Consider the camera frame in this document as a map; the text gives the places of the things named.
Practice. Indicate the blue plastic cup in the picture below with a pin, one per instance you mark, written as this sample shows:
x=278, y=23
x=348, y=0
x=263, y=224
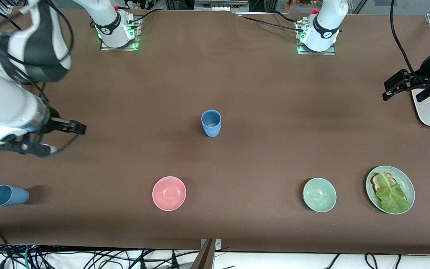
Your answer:
x=212, y=134
x=211, y=118
x=9, y=195

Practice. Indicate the dark slanted bar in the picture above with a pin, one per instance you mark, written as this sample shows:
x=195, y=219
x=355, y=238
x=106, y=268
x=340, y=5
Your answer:
x=203, y=259

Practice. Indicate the toast slice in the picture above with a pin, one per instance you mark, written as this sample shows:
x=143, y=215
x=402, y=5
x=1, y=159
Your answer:
x=377, y=182

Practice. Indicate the small metal bracket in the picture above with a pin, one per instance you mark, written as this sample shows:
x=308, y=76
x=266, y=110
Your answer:
x=218, y=244

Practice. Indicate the grey power strip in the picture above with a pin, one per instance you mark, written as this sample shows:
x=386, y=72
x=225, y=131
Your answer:
x=218, y=5

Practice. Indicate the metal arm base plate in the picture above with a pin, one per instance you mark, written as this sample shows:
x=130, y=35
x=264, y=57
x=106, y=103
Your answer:
x=330, y=52
x=136, y=37

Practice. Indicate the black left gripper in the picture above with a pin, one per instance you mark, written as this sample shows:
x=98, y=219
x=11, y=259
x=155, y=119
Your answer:
x=426, y=73

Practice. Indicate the pink bowl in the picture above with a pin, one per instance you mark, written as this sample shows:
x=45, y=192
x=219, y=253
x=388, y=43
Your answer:
x=169, y=193

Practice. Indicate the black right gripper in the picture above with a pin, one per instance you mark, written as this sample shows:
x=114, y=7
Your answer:
x=54, y=120

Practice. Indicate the green lettuce leaf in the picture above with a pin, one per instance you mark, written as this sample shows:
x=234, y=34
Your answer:
x=392, y=196

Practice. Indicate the green plate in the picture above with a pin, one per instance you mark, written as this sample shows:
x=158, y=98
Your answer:
x=409, y=186

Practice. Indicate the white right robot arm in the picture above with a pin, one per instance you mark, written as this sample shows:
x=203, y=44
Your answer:
x=6, y=101

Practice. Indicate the mint green bowl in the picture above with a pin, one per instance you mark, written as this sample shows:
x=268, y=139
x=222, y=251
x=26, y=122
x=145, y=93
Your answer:
x=319, y=195

